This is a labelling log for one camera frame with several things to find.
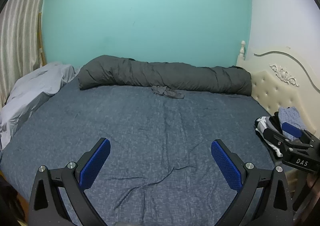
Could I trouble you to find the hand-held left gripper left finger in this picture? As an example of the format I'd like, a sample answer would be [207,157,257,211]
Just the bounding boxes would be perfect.
[28,137,111,226]

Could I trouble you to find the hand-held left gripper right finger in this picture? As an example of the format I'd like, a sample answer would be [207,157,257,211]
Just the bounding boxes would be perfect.
[211,139,293,226]

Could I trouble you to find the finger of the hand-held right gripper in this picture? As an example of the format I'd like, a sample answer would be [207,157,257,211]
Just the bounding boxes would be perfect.
[255,127,298,153]
[282,121,319,144]

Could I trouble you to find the grey underwear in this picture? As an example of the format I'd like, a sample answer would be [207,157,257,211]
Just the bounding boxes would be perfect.
[151,85,185,99]

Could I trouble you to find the stack of folded clothes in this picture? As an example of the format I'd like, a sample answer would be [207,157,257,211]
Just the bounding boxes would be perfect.
[254,106,308,159]

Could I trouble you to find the cream carved headboard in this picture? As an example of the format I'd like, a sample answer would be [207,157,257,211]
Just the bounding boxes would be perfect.
[236,40,320,139]

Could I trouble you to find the light grey blanket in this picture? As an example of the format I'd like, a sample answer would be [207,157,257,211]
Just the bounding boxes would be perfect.
[0,61,83,150]

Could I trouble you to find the rolled dark grey duvet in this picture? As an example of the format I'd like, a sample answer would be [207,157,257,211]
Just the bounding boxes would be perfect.
[78,55,252,96]

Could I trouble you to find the striped beige curtain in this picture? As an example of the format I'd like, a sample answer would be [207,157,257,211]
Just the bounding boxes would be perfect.
[0,0,54,107]

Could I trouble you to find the wooden frame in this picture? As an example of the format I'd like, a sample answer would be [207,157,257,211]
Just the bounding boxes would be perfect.
[37,12,48,65]

